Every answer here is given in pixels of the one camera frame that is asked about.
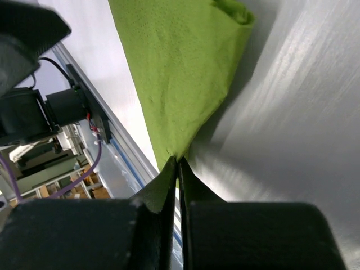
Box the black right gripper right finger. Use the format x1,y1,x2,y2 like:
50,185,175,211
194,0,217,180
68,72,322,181
178,159,345,269

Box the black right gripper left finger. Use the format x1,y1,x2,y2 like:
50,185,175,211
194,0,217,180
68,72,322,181
1,157,177,269

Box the green paper napkin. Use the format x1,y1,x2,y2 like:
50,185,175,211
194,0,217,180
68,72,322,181
109,1,255,169

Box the cardboard boxes in background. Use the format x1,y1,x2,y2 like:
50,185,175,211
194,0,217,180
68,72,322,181
33,163,110,200

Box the aluminium front rail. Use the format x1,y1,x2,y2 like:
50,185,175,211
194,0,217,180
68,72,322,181
53,43,158,184

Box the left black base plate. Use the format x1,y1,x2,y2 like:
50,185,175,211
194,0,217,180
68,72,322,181
66,64,111,143

